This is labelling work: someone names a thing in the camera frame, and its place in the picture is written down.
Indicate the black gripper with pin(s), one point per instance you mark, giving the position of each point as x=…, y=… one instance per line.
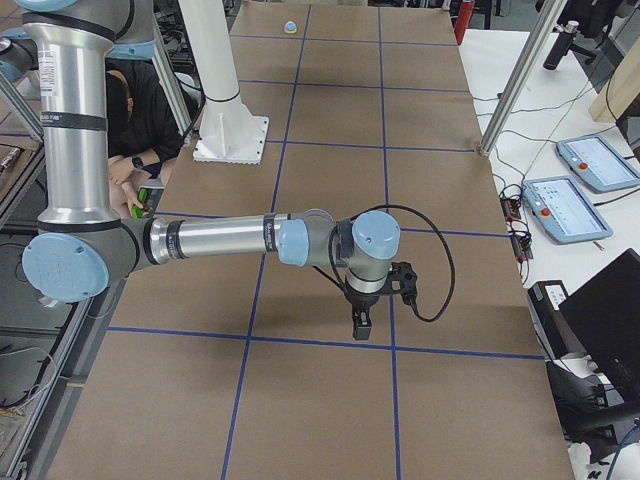
x=363, y=301

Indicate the seated person in black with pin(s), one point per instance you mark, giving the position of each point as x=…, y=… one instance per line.
x=143, y=138

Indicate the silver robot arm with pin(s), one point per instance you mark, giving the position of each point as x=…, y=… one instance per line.
x=83, y=245

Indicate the small electronics board with wires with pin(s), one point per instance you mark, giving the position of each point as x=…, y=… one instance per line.
x=511, y=200

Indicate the red bottle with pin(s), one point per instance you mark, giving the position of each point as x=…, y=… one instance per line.
x=465, y=13

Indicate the far teach pendant tablet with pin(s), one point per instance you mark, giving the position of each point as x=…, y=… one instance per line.
x=597, y=163

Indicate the aluminium frame post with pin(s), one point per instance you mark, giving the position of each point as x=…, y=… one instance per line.
x=535, y=41

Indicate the black water bottle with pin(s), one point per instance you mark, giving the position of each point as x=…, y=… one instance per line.
x=562, y=44

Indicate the teach pendant tablet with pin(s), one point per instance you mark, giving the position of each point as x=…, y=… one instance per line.
x=597, y=163
x=563, y=210

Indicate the black box with white label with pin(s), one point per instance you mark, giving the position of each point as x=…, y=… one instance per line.
x=555, y=335

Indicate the black laptop computer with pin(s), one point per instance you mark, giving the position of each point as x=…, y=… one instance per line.
x=604, y=315

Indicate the near teach pendant tablet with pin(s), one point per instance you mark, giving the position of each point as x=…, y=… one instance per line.
x=563, y=210

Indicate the brown paper table cover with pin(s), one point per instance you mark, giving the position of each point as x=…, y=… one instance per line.
x=241, y=367

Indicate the light blue call bell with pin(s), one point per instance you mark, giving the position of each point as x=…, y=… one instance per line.
x=290, y=27

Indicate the white central pedestal column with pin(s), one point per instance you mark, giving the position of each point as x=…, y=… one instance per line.
x=228, y=131

